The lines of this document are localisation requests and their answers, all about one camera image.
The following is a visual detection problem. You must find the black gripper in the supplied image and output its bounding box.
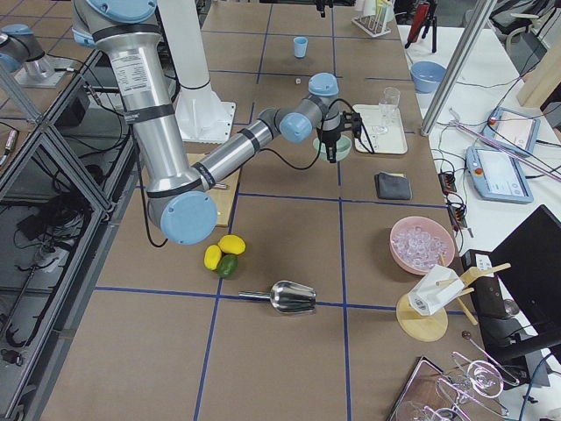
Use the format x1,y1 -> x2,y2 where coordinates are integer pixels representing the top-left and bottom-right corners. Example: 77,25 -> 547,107
320,118 -> 341,163

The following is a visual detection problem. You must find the green bowl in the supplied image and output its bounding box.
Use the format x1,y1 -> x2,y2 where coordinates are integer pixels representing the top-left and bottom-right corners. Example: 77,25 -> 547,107
312,135 -> 352,162

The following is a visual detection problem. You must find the light blue plastic cup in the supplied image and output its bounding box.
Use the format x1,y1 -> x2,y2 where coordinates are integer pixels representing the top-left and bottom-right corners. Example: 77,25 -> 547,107
293,36 -> 309,59

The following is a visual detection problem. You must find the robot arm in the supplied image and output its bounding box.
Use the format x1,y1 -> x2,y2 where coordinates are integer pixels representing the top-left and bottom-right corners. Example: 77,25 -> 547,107
1,24 -> 45,73
73,1 -> 341,245

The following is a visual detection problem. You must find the blue bowl with fork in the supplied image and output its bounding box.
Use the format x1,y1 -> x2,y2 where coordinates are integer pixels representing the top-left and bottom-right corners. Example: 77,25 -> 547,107
410,61 -> 446,94

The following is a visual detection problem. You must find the pink bowl with ice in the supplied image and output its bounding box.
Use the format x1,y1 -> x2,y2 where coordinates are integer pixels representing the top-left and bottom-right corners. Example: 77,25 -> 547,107
389,216 -> 456,275

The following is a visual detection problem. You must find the steel ice scoop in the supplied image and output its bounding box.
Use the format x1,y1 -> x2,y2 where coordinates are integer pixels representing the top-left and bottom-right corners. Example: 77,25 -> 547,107
238,280 -> 316,315

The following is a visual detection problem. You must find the cream bear tray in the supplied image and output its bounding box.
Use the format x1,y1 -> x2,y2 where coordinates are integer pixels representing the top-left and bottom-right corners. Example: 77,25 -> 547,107
353,104 -> 408,155

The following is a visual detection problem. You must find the clear glass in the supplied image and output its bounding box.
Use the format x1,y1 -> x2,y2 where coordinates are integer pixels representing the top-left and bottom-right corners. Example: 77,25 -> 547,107
373,87 -> 401,135

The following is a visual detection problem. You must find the grey folded cloth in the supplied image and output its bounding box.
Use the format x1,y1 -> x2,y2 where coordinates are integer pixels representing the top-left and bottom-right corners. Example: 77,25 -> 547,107
374,172 -> 412,200

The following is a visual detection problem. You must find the wooden cutting board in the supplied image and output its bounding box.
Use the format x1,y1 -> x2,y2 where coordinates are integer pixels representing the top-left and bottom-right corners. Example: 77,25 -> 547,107
207,169 -> 241,227

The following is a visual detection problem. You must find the metal reacher stick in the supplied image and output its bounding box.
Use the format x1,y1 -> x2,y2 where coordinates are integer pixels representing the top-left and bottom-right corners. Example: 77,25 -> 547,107
449,108 -> 560,182

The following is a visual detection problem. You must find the yellow lemon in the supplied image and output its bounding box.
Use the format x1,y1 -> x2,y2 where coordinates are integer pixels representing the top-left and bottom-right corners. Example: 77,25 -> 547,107
203,245 -> 223,271
217,234 -> 246,255

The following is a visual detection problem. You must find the green lime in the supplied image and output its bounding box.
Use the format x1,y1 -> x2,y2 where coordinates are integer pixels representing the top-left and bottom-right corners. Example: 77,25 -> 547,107
216,254 -> 238,278

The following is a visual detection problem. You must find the near teach pendant tablet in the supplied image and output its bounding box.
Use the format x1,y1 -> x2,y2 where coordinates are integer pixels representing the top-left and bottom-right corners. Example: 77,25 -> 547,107
465,146 -> 534,203

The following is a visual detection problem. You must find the teach pendant tablet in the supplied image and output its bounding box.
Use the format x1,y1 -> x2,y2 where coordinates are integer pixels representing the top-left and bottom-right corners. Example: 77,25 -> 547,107
465,146 -> 534,203
482,107 -> 540,156

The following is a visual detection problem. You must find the far teach pendant tablet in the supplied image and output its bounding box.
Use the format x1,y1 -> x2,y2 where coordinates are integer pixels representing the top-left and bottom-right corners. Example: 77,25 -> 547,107
482,107 -> 540,156

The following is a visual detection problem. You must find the wooden paper holder stand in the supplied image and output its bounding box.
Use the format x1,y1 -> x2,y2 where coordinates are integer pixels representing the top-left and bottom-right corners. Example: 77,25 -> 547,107
396,263 -> 511,342

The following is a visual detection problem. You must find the black monitor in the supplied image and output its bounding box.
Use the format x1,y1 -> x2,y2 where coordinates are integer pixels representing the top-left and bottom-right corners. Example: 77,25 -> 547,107
474,204 -> 560,362

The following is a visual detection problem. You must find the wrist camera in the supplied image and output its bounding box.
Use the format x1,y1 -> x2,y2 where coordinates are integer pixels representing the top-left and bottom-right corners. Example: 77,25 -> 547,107
341,111 -> 362,139

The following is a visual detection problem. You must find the white wire cup rack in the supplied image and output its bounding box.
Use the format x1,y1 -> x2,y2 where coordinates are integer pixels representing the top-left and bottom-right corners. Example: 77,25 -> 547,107
352,0 -> 394,38

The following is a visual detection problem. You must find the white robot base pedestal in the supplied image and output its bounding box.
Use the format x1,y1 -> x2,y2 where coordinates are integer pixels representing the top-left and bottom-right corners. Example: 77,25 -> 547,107
158,0 -> 236,144

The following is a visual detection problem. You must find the aluminium frame post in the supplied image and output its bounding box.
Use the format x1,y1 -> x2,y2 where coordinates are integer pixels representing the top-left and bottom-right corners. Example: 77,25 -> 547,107
420,0 -> 497,137

